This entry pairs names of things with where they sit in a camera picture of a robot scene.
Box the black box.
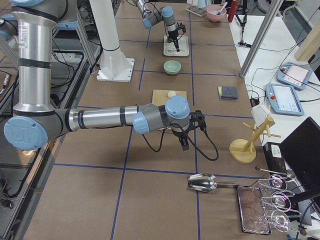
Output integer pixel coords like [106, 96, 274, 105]
[263, 142, 287, 174]

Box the wooden cutting board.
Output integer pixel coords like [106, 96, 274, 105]
[152, 89, 188, 106]

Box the teach pendant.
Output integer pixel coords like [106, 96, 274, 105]
[265, 83, 305, 116]
[276, 61, 313, 91]

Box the teach pendant near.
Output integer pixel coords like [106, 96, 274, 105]
[265, 83, 305, 116]

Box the black laptop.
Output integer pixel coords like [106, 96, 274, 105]
[280, 116, 320, 190]

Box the white ceramic spoon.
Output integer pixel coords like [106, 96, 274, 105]
[166, 48, 177, 53]

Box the aluminium frame post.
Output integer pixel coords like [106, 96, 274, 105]
[239, 0, 284, 78]

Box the green ceramic bowl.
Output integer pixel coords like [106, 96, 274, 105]
[163, 60, 182, 75]

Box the metal bar spoon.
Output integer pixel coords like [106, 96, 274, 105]
[255, 165, 297, 179]

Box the black tripod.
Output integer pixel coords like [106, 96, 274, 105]
[235, 0, 252, 48]

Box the pink bowl with ice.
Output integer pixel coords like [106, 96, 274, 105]
[206, 5, 227, 22]

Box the grey folded cloth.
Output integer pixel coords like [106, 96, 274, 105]
[217, 85, 238, 100]

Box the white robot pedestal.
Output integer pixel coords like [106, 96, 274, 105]
[89, 0, 135, 83]

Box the teach pendant far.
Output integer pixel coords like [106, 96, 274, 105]
[276, 61, 313, 91]

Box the wine glass bottom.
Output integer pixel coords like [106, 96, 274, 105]
[241, 210, 302, 235]

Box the white plastic tray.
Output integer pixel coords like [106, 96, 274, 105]
[163, 35, 189, 57]

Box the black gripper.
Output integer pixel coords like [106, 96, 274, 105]
[167, 29, 180, 52]
[171, 126, 190, 151]

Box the white wire cup rack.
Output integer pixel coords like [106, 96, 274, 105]
[185, 5, 206, 17]

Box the wooden mug tree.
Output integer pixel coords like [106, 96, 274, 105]
[229, 115, 281, 164]

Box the wine glass top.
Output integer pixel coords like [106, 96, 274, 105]
[257, 174, 295, 195]

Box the metal scoop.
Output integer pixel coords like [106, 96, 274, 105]
[187, 172, 237, 193]

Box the white steamed bun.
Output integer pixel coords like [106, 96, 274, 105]
[167, 90, 177, 98]

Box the red cylinder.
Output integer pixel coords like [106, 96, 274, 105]
[227, 0, 239, 23]

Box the wine glass middle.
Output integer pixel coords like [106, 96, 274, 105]
[251, 187, 295, 212]

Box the wine glass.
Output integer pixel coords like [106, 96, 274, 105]
[241, 210, 302, 235]
[257, 174, 295, 195]
[251, 187, 295, 212]

